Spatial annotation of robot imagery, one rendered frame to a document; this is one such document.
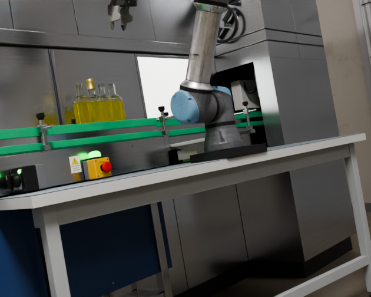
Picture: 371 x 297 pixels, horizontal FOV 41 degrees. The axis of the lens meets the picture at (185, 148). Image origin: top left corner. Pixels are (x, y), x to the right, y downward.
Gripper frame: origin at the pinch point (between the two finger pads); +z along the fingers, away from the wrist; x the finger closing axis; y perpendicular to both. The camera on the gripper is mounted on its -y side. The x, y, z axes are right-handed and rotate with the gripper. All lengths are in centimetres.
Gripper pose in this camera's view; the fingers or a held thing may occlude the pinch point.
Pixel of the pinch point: (116, 26)
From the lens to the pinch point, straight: 209.9
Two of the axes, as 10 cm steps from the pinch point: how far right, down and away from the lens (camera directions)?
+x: 6.6, -1.0, 7.4
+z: -0.9, 9.7, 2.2
